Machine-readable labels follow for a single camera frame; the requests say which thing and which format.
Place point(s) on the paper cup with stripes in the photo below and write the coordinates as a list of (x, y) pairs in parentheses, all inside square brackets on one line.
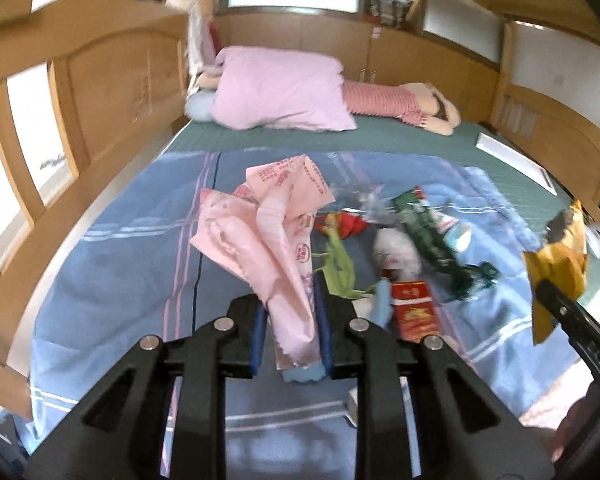
[(456, 234)]

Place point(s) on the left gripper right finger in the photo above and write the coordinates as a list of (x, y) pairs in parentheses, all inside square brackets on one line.
[(423, 413)]

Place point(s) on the wooden bunk bed frame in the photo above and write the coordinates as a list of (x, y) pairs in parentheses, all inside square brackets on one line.
[(117, 80)]

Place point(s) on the light green wrapper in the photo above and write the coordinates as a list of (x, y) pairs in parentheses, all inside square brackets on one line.
[(338, 269)]

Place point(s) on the white blue medicine box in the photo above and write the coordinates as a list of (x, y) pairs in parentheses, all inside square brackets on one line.
[(352, 407)]

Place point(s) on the person's right hand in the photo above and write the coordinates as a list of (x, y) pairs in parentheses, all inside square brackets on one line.
[(575, 420)]

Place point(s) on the clear plastic wrapper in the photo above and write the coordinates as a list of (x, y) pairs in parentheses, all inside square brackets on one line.
[(365, 201)]

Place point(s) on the white handheld appliance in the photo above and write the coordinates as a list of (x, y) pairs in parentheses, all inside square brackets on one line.
[(592, 236)]

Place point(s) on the light blue small pillow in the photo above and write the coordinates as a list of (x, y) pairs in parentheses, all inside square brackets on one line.
[(198, 106)]

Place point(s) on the green wafer wrapper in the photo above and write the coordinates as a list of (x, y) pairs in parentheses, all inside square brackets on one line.
[(418, 223)]

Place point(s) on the white flat board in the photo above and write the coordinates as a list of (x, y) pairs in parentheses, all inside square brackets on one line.
[(512, 158)]

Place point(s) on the pink pillow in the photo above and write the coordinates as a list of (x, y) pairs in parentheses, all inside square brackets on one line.
[(280, 89)]

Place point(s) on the red snack wrapper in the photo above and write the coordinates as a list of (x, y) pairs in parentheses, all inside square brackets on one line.
[(341, 222)]

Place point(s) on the dark green foil wrapper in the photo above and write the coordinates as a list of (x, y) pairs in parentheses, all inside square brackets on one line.
[(467, 281)]

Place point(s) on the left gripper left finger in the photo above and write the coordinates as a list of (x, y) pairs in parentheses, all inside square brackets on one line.
[(159, 412)]

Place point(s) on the striped plush doll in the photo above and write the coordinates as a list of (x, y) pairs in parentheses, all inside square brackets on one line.
[(416, 104)]

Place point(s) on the crumpled white tissue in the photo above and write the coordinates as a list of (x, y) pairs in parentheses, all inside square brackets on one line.
[(396, 256)]

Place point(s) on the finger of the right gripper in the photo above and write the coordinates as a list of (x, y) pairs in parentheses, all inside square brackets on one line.
[(569, 314)]

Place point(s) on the yellow snack bag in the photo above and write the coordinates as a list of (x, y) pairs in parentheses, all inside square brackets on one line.
[(562, 260)]

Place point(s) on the pink plastic bag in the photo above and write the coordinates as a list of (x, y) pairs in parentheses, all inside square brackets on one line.
[(261, 233)]

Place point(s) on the green bed mat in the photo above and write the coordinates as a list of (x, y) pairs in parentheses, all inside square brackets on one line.
[(505, 210)]

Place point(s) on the red cigarette box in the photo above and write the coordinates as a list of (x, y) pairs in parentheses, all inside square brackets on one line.
[(413, 310)]

